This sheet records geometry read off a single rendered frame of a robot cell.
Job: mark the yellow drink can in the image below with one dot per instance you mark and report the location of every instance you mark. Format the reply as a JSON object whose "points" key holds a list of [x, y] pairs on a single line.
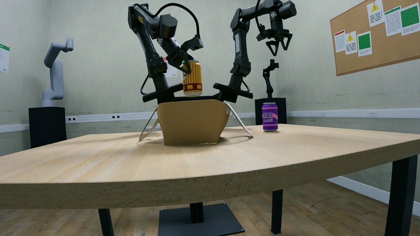
{"points": [[192, 83]]}

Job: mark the purple drink can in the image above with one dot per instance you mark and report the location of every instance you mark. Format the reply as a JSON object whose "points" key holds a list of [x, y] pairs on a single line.
{"points": [[270, 117]]}

